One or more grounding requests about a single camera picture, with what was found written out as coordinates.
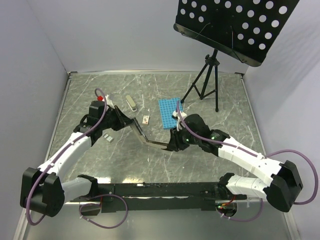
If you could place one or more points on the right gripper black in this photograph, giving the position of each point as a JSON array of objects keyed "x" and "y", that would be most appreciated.
[{"x": 175, "y": 140}]

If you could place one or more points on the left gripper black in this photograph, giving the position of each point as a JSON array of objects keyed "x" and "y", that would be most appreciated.
[{"x": 123, "y": 120}]

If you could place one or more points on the black beige stapler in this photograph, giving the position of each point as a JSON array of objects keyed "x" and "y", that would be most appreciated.
[{"x": 137, "y": 130}]

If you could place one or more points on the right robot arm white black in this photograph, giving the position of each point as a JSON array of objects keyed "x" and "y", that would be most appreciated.
[{"x": 277, "y": 182}]

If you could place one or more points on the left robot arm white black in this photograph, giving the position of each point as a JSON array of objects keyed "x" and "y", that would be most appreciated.
[{"x": 42, "y": 190}]

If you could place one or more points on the small staple box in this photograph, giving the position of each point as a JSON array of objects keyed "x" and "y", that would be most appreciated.
[{"x": 145, "y": 119}]

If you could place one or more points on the grey staple strips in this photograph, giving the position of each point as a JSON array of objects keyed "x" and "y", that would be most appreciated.
[{"x": 108, "y": 137}]

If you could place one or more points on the blue studded building plate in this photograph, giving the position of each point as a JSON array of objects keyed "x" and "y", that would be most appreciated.
[{"x": 167, "y": 108}]

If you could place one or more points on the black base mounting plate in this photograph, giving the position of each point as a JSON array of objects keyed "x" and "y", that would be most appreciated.
[{"x": 161, "y": 196}]

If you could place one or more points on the black perforated music stand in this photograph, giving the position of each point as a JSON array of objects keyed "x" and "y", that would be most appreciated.
[{"x": 242, "y": 29}]

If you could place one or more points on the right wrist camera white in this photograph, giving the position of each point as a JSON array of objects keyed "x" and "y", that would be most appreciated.
[{"x": 178, "y": 117}]

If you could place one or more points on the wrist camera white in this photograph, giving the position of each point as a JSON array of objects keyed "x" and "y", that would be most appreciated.
[
  {"x": 108, "y": 100},
  {"x": 178, "y": 117}
]

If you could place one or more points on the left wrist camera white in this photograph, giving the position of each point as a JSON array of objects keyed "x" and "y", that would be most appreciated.
[{"x": 108, "y": 100}]

